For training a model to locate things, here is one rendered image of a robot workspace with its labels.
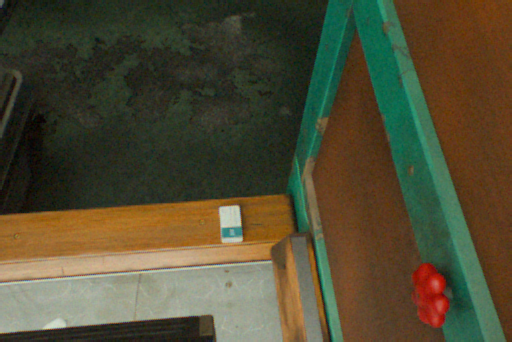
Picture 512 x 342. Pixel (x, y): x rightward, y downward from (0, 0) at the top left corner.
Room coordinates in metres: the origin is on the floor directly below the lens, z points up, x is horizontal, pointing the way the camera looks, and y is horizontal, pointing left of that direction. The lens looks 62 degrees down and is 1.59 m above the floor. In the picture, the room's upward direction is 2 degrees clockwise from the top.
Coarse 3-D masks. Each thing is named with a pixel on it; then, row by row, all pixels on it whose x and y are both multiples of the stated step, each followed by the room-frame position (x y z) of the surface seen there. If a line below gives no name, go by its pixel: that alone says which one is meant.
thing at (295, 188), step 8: (296, 160) 0.47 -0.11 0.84; (296, 168) 0.46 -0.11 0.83; (296, 176) 0.45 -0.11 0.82; (288, 184) 0.49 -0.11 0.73; (296, 184) 0.44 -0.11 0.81; (288, 192) 0.48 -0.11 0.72; (296, 192) 0.43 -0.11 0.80; (296, 200) 0.43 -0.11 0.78; (304, 200) 0.40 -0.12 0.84; (296, 208) 0.42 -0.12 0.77; (304, 208) 0.38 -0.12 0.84; (296, 216) 0.41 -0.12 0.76; (304, 216) 0.37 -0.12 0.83; (304, 224) 0.36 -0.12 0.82; (304, 232) 0.35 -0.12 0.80
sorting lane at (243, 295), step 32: (0, 288) 0.26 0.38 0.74; (32, 288) 0.27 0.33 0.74; (64, 288) 0.27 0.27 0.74; (96, 288) 0.27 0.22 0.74; (128, 288) 0.27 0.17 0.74; (160, 288) 0.27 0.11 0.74; (192, 288) 0.27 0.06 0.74; (224, 288) 0.28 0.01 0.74; (256, 288) 0.28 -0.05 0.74; (0, 320) 0.21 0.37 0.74; (32, 320) 0.21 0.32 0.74; (96, 320) 0.22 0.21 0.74; (128, 320) 0.22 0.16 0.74; (224, 320) 0.22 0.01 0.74; (256, 320) 0.22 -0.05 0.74
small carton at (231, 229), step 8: (224, 208) 0.40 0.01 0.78; (232, 208) 0.40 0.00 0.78; (224, 216) 0.39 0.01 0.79; (232, 216) 0.39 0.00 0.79; (224, 224) 0.37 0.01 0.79; (232, 224) 0.37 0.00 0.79; (240, 224) 0.37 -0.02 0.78; (224, 232) 0.36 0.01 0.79; (232, 232) 0.36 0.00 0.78; (240, 232) 0.36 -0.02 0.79; (224, 240) 0.35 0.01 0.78; (232, 240) 0.35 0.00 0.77; (240, 240) 0.35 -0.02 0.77
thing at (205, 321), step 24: (0, 336) 0.11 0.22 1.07; (24, 336) 0.11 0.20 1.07; (48, 336) 0.11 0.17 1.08; (72, 336) 0.11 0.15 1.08; (96, 336) 0.11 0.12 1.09; (120, 336) 0.11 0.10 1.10; (144, 336) 0.11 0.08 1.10; (168, 336) 0.11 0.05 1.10; (192, 336) 0.11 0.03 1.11; (216, 336) 0.12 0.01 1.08
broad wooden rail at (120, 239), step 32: (0, 224) 0.37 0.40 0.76; (32, 224) 0.37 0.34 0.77; (64, 224) 0.37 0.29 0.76; (96, 224) 0.37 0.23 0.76; (128, 224) 0.38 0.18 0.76; (160, 224) 0.38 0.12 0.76; (192, 224) 0.38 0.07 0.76; (256, 224) 0.38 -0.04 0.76; (288, 224) 0.39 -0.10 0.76; (0, 256) 0.31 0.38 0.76; (32, 256) 0.31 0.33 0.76; (64, 256) 0.31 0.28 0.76; (96, 256) 0.32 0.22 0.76; (128, 256) 0.32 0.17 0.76; (160, 256) 0.32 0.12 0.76; (192, 256) 0.33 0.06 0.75; (224, 256) 0.33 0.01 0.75; (256, 256) 0.33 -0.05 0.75
